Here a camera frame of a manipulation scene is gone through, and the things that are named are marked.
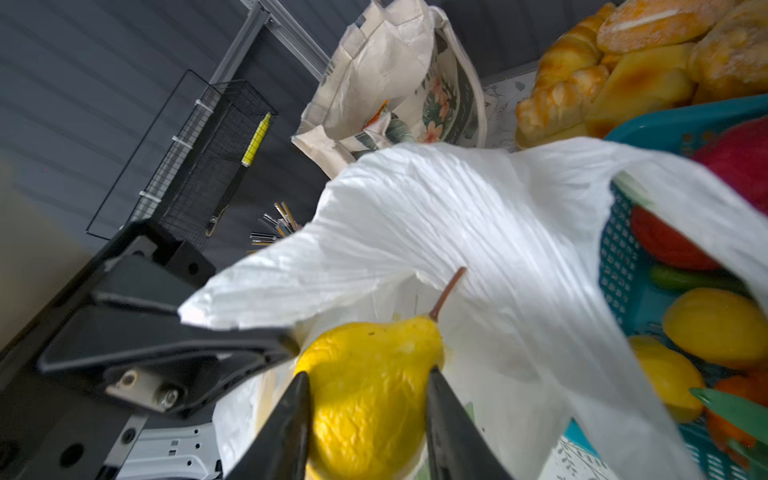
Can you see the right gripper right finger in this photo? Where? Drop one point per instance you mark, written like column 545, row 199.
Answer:
column 456, row 450

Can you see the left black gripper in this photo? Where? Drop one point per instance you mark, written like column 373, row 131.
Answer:
column 106, row 382

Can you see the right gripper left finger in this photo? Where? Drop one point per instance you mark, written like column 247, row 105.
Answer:
column 280, row 450

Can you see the yellow pear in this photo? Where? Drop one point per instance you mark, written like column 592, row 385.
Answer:
column 368, row 387

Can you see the white plastic grocery bag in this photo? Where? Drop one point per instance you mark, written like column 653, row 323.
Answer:
column 532, row 343

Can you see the cream canvas tote bag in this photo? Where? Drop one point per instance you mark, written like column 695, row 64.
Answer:
column 399, row 74

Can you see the yellow lemon lower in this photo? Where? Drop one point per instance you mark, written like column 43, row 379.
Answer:
column 672, row 376

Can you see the yellow lemon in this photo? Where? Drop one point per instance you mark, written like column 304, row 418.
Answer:
column 719, row 327
column 672, row 376

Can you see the teal plastic basket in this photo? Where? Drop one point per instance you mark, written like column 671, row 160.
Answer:
column 626, row 277

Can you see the yellow lemon upper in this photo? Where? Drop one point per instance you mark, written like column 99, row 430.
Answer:
column 719, row 327

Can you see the red tomato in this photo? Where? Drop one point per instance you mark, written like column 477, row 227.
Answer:
column 666, row 244

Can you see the upper pink dragon fruit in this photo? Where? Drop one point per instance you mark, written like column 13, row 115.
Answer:
column 739, row 157

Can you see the yellow bread tray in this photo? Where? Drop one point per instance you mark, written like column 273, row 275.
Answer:
column 642, row 57

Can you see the black wire wall basket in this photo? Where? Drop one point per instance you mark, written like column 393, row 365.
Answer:
column 190, row 161

